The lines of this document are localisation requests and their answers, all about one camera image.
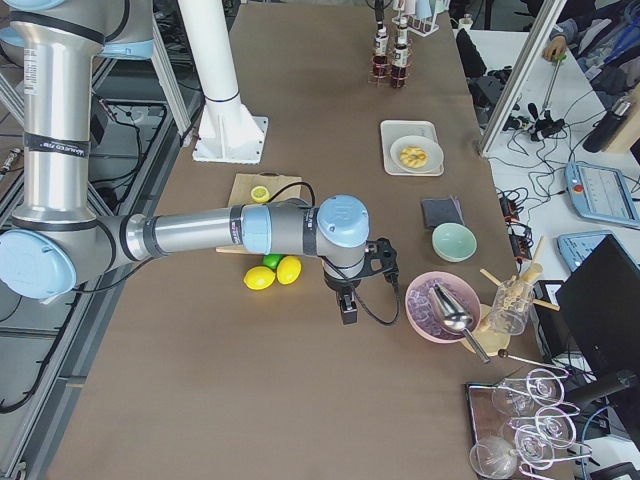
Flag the black thermos bottle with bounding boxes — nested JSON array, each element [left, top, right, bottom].
[[583, 96, 635, 153]]

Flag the metal ice scoop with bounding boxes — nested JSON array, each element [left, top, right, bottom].
[[431, 283, 490, 364]]

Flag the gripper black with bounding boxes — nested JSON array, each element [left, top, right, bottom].
[[323, 237, 399, 324]]

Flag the pink bowl with ice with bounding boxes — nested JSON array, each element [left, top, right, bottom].
[[404, 271, 481, 344]]

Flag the tea bottle in rack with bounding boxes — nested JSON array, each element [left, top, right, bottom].
[[390, 38, 409, 88]]

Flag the glass jar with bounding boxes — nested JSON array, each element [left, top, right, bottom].
[[488, 279, 533, 335]]

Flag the ring pastry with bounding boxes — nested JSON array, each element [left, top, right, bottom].
[[399, 146, 428, 169]]

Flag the copper wire bottle rack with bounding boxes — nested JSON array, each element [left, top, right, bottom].
[[367, 45, 413, 88]]

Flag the white plate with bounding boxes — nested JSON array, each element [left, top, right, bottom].
[[390, 135, 444, 174]]

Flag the wine glass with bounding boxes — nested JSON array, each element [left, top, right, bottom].
[[498, 407, 577, 449], [492, 368, 564, 417], [469, 436, 518, 479], [514, 425, 592, 470]]

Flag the white serving tray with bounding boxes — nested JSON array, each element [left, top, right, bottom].
[[380, 120, 444, 177]]

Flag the wooden cutting board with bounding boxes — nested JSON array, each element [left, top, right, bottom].
[[215, 172, 303, 256]]

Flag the teach pendant tablet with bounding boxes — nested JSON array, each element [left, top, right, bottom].
[[564, 161, 639, 228], [556, 230, 627, 273]]

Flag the half lemon slice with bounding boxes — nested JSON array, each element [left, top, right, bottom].
[[250, 185, 271, 204]]

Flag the tea bottle dark red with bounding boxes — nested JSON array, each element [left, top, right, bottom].
[[371, 24, 389, 80]]

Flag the grey folded cloth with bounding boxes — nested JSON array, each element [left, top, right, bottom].
[[420, 196, 465, 229]]

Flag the black monitor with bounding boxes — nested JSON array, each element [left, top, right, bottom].
[[557, 235, 640, 375]]

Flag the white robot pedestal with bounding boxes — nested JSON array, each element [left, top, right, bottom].
[[179, 0, 268, 165]]

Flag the green lime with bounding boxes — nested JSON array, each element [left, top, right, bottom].
[[262, 253, 283, 270]]

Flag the mint green bowl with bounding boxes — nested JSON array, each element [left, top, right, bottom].
[[432, 223, 477, 263]]

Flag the black glass tray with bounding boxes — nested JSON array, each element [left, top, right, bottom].
[[465, 381, 571, 451]]

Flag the yellow lemon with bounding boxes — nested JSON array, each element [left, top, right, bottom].
[[243, 265, 276, 291], [276, 255, 302, 285]]

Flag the aluminium frame post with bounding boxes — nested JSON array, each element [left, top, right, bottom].
[[478, 0, 566, 158]]

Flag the wooden cup tree stand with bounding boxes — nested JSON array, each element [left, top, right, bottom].
[[480, 236, 560, 336]]

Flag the white wire cup rack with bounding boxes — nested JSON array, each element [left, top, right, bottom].
[[392, 0, 439, 37]]

